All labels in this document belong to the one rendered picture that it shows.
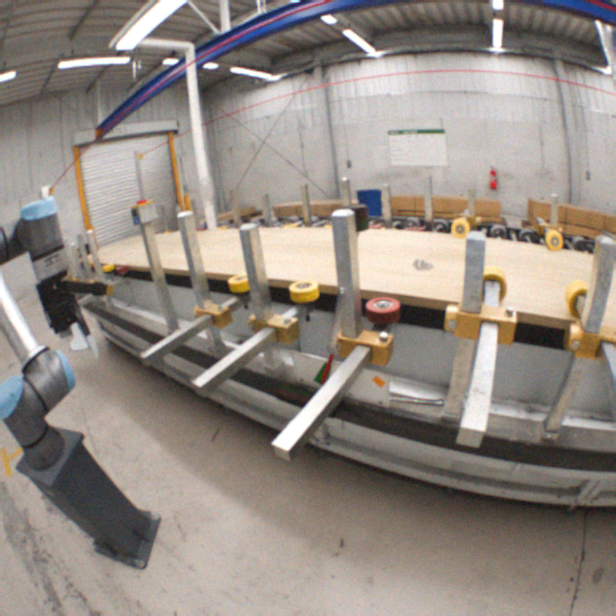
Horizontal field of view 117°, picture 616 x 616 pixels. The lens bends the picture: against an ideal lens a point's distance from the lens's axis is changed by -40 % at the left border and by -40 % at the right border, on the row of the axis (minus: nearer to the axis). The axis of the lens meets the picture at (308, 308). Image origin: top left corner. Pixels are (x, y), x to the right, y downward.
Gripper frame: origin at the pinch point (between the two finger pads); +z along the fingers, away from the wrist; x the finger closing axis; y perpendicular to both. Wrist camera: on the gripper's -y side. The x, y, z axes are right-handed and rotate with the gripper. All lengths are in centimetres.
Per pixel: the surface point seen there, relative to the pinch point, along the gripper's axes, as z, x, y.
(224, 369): 8.4, 26.6, -19.3
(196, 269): -5.1, -1.7, -39.6
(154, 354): 9.7, 1.5, -16.0
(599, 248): -18, 95, -38
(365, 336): 7, 50, -40
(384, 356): 9, 55, -37
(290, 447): 8, 51, -8
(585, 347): -1, 96, -36
